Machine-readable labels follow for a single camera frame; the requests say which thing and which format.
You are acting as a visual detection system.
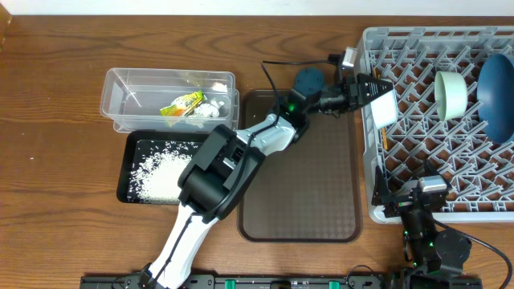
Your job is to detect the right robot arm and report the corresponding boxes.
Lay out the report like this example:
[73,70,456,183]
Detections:
[372,161,471,288]

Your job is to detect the mint green bowl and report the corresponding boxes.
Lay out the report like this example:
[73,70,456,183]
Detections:
[434,71,467,121]

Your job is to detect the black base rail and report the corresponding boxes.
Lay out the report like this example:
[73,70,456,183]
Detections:
[79,273,483,289]

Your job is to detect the dark blue plate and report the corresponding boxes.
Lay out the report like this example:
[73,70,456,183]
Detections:
[476,54,513,144]

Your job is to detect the green orange snack wrapper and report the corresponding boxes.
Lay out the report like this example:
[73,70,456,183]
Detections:
[160,90,206,116]

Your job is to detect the white tissue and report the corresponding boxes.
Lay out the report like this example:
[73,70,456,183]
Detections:
[191,100,225,118]

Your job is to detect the brown serving tray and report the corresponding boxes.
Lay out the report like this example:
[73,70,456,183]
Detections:
[238,113,362,243]

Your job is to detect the grey dishwasher rack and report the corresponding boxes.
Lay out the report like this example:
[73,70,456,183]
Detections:
[356,26,513,223]

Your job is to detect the clear plastic bin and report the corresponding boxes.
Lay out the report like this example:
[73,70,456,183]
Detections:
[100,67,239,133]

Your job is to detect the spilled white rice pile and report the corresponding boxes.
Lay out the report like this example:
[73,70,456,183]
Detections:
[127,140,202,205]

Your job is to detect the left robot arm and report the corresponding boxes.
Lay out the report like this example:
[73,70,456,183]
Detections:
[137,73,394,288]

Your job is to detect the black rectangular tray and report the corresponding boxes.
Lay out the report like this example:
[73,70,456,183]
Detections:
[116,130,208,203]

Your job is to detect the white bowl light blue rim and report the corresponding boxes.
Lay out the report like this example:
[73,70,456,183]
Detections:
[370,91,398,129]

